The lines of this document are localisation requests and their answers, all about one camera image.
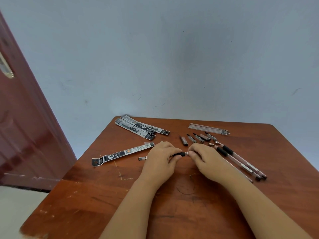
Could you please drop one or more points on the person's left hand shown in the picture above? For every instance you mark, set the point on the person's left hand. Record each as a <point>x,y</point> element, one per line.
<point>157,164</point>

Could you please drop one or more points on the person's right hand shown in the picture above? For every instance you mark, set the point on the person's right hand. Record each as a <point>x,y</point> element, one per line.
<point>211,163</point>

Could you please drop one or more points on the person's left thumb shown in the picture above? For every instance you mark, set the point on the person's left thumb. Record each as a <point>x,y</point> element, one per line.
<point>176,159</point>

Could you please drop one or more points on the person's right thumb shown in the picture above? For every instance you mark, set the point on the person's right thumb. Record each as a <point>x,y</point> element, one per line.
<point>195,159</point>

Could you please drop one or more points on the clear pen with black grip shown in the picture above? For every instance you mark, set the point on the clear pen with black grip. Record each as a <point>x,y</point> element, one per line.
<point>245,163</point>
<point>180,154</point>
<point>240,166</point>

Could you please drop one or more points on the person's right forearm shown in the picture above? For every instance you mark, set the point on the person's right forearm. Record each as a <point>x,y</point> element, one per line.
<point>261,211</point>

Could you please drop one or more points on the person's left forearm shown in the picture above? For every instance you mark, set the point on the person's left forearm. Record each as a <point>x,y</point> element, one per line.
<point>132,211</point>

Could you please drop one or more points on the black clear pen cap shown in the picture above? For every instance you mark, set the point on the black clear pen cap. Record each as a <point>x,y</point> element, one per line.
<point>205,137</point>
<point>198,138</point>
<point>192,138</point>
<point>184,141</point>
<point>211,136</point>

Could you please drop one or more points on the bundle of clear pen refills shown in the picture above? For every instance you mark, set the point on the bundle of clear pen refills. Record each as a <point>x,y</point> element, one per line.
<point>209,128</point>

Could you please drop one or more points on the black white refill packet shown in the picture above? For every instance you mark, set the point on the black white refill packet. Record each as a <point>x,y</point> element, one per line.
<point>149,126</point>
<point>134,132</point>
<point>122,154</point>
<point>135,126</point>

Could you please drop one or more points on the clear pen barrel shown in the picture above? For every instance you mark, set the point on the clear pen barrel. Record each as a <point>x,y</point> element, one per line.
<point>240,171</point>

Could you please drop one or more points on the dark red wooden door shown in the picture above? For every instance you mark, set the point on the dark red wooden door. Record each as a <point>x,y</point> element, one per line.
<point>27,136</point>

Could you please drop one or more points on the metal door lock plate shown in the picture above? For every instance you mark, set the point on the metal door lock plate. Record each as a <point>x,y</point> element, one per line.
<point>5,67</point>

